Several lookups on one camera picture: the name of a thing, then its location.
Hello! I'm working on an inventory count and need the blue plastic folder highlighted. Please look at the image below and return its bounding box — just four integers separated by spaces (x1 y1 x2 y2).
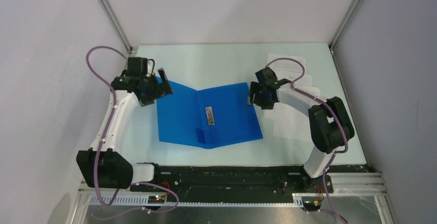
157 82 263 149

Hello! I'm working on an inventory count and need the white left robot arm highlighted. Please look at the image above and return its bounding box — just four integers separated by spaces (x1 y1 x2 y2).
76 57 173 191

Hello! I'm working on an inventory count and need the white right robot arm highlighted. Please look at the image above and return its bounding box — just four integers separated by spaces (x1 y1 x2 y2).
247 67 355 192

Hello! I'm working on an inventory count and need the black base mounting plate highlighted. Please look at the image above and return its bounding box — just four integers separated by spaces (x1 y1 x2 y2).
130 166 333 204

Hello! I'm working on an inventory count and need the left controller board with leds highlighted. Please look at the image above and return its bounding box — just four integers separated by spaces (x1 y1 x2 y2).
147 195 166 204

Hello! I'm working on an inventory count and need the controller board with leds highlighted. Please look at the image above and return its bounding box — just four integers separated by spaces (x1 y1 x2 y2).
301 199 321 212
147 195 166 204

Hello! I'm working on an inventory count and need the right controller board with leds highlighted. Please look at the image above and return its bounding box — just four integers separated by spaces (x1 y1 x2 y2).
301 199 321 212

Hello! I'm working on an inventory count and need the left aluminium frame post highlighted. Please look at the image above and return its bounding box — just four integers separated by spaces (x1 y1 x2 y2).
98 0 132 53

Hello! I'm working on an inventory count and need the aluminium frame post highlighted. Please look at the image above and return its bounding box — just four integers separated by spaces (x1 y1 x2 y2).
329 0 364 54
98 0 132 53

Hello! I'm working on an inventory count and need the grey slotted cable duct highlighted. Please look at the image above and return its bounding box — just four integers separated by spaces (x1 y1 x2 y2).
90 195 305 208

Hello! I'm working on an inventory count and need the right aluminium frame post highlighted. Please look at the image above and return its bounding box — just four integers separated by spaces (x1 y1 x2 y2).
329 0 364 54

